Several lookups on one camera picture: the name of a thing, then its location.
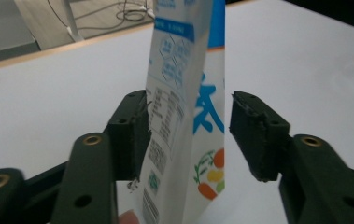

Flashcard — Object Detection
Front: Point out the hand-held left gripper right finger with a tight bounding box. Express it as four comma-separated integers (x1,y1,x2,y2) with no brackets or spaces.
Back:
229,91,354,224

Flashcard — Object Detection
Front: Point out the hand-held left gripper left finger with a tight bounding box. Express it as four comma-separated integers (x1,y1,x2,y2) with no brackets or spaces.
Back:
50,89,153,224

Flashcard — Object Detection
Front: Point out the blue and white milk pouch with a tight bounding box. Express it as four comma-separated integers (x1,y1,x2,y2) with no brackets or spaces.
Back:
140,0,227,224

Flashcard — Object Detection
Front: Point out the black curtain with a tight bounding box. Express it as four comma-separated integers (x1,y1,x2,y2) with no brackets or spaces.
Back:
225,0,354,35

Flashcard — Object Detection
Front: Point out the white board panel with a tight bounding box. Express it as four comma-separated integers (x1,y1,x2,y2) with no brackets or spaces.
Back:
0,0,38,57

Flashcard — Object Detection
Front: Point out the black floor cables bundle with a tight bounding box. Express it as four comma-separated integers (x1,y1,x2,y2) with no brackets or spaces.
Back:
47,0,156,32

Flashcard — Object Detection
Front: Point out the white metal desk frame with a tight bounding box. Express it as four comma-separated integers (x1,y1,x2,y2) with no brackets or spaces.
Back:
61,0,86,43

